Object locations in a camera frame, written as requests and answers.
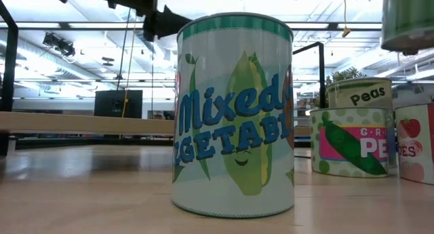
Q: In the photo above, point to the black metal table frame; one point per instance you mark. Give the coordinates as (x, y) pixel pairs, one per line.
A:
(84, 143)

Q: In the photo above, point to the tall peas can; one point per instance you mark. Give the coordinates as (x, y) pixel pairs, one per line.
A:
(363, 91)

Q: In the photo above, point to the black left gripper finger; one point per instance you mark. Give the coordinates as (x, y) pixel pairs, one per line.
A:
(166, 23)

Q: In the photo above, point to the short green peas can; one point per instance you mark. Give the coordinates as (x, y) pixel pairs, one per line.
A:
(349, 142)

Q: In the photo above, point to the tomatoes can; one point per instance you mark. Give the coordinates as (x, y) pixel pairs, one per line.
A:
(416, 142)

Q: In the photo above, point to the green tin can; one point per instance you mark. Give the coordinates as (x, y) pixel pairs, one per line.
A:
(408, 20)

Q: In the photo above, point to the mixed vegetables can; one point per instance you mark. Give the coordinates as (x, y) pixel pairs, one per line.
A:
(233, 118)

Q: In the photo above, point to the black ceiling spotlight cluster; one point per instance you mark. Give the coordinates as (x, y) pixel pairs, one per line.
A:
(59, 44)

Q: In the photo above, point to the black equipment case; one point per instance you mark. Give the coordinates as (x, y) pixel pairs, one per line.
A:
(117, 103)

